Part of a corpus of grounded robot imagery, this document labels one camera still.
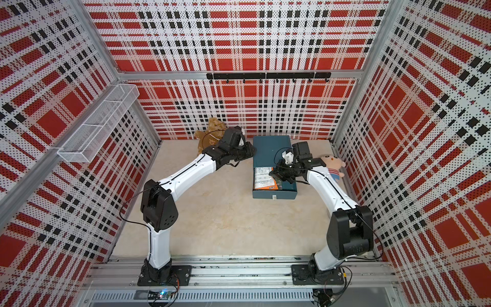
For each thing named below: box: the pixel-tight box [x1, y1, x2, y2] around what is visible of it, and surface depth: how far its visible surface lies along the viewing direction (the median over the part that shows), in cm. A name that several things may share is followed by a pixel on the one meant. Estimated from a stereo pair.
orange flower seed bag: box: [253, 166, 279, 190], surface depth 84 cm
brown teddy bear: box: [194, 117, 227, 155], surface depth 113 cm
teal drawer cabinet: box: [252, 134, 298, 200], surface depth 84 cm
